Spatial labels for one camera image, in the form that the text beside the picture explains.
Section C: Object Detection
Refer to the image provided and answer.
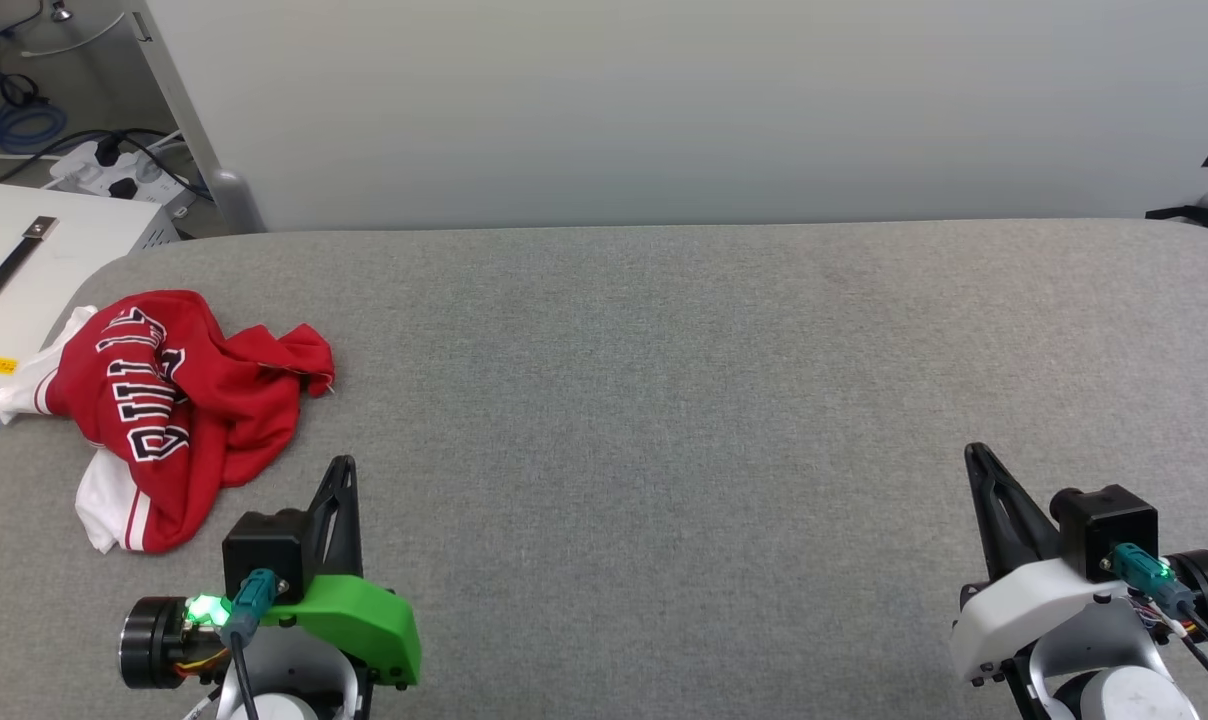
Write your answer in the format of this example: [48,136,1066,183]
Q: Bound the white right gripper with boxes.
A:
[949,442,1208,691]

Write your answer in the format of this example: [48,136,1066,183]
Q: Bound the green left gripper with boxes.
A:
[119,456,422,693]

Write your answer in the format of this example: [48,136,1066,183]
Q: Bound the red white basketball jersey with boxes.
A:
[0,290,337,556]

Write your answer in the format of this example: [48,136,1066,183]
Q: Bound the white power supply box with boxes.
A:
[0,183,180,456]

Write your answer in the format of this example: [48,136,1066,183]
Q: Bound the white power strip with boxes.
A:
[49,135,197,216]

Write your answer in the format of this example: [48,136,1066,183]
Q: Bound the left camera cable teal plug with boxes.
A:
[219,568,287,720]

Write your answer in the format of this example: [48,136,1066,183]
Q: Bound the camera cable teal plug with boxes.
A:
[1109,543,1208,681]
[219,568,287,720]

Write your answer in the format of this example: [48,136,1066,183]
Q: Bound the right camera cable teal plug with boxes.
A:
[1109,543,1208,681]

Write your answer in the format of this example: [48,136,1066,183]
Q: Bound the black strap handle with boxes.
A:
[0,217,58,336]

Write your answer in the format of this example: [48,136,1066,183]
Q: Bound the grey metal frame leg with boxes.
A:
[129,0,265,233]

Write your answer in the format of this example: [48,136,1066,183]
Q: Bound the black power cable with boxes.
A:
[19,128,210,201]

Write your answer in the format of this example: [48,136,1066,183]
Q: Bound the blue coiled cable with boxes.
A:
[0,100,68,153]

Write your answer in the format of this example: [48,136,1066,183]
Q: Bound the white loose cable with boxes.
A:
[19,10,127,58]

